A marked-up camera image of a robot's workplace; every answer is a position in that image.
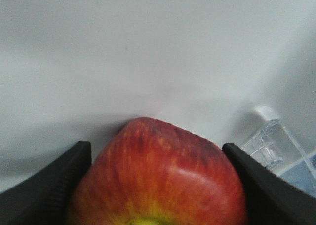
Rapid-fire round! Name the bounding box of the red yellow apple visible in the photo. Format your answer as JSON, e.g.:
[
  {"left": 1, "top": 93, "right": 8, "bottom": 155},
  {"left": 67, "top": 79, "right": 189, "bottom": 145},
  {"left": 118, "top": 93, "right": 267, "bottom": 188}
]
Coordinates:
[{"left": 65, "top": 117, "right": 248, "bottom": 225}]

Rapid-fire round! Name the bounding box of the clear fridge shelf bracket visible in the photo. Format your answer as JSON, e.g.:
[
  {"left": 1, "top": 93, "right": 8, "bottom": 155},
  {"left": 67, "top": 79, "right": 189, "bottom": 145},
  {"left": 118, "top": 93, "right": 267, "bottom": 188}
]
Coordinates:
[{"left": 241, "top": 106, "right": 316, "bottom": 179}]

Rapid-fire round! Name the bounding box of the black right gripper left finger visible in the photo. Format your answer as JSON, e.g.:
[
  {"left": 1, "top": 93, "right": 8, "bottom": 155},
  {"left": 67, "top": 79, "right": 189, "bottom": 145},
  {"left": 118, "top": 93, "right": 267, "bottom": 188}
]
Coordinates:
[{"left": 0, "top": 141, "right": 92, "bottom": 225}]

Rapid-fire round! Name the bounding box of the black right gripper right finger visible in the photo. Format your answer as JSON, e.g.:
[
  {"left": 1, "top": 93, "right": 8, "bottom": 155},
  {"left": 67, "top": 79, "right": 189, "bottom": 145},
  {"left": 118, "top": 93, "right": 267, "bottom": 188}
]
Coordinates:
[{"left": 222, "top": 143, "right": 316, "bottom": 225}]

